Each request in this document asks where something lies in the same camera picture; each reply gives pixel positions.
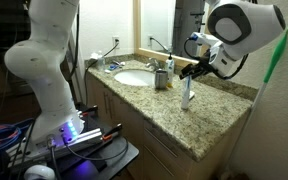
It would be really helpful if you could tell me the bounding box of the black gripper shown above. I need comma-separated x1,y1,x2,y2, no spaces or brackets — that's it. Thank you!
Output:
178,54,220,81

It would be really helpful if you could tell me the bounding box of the white pump soap bottle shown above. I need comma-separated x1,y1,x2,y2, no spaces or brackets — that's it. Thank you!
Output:
165,52,176,89

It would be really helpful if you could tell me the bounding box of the clear plastic water bottle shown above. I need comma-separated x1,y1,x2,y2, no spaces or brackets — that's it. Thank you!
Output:
96,50,107,71

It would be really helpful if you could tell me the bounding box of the stainless steel cup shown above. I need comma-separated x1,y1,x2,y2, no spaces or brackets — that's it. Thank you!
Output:
154,68,170,90

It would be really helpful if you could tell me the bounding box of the chrome faucet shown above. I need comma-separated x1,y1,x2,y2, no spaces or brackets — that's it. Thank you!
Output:
145,57,164,73

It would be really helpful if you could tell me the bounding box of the white oval sink basin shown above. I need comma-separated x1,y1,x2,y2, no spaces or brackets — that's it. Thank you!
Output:
113,68,157,87

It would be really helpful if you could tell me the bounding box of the small white toiletry tube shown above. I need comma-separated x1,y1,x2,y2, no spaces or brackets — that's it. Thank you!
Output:
112,60,127,67

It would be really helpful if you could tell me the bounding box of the blue white toothbrush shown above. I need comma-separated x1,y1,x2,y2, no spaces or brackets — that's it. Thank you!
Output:
104,63,121,74

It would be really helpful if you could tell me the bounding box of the brown wooden vanity cabinet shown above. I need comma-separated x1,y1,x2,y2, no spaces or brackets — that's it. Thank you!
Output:
85,70,252,180

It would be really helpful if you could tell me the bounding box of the white crumpled tissue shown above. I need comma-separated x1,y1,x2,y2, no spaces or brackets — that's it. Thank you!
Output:
89,51,100,61

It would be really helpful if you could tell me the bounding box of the orange black clamp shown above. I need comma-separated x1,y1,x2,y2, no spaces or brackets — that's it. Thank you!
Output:
101,122,124,142
78,104,100,119

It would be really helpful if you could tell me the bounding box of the black robot stand platform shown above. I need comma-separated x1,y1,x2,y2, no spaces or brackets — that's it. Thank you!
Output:
48,102,141,180

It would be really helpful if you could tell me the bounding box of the white round dome object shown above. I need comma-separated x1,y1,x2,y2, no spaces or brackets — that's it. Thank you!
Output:
23,163,57,180

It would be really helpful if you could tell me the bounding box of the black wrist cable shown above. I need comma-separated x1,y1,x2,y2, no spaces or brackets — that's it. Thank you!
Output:
183,36,205,63

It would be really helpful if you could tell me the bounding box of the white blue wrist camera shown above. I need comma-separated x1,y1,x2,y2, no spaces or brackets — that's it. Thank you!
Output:
189,31,219,48

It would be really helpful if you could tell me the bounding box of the wood framed wall mirror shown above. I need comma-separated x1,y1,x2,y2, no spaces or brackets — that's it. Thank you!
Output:
132,0,218,69

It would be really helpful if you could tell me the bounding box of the long metal drawer handle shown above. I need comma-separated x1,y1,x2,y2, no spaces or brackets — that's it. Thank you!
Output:
143,127,179,159

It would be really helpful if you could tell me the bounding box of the white wall outlet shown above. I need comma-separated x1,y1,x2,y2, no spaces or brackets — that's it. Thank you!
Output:
111,35,121,50

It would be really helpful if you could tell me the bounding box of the metal cabinet door handle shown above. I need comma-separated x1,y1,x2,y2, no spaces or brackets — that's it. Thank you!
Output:
107,94,115,120
102,91,109,115

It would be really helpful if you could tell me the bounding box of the green handled white mop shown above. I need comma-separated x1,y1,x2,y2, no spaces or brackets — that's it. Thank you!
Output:
222,26,288,180

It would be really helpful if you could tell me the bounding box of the black power cable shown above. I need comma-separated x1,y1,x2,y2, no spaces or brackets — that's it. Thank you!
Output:
83,39,120,105

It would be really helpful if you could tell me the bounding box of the white door frame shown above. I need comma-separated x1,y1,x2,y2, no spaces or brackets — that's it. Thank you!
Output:
67,0,87,105

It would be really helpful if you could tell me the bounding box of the aluminium extrusion rail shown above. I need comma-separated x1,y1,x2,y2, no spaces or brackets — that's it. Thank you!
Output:
5,127,104,165

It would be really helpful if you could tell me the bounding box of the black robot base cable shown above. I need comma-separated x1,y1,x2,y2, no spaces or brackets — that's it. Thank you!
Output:
63,135,130,162

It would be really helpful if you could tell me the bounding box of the red blue cable coil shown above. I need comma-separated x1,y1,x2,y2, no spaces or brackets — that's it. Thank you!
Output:
0,118,35,157

